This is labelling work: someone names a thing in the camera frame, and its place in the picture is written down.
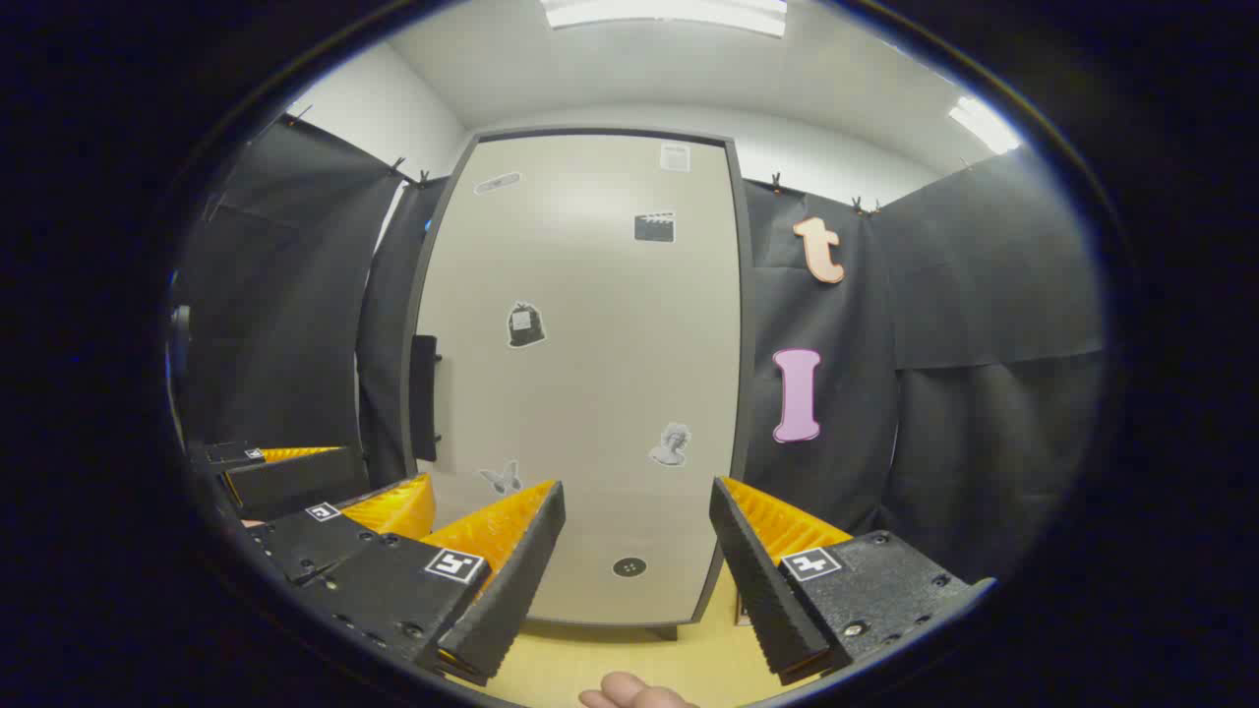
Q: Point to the long ceiling light panel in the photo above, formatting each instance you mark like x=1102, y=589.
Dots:
x=669, y=15

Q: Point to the small ceiling light panel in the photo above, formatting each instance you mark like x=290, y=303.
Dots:
x=984, y=126

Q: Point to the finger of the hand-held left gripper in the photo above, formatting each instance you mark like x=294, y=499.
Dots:
x=295, y=482
x=295, y=541

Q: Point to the black backdrop cloth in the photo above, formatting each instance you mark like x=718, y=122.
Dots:
x=984, y=295

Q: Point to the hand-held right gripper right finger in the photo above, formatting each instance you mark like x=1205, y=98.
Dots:
x=762, y=590

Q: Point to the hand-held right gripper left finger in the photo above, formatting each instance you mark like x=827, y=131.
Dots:
x=511, y=590

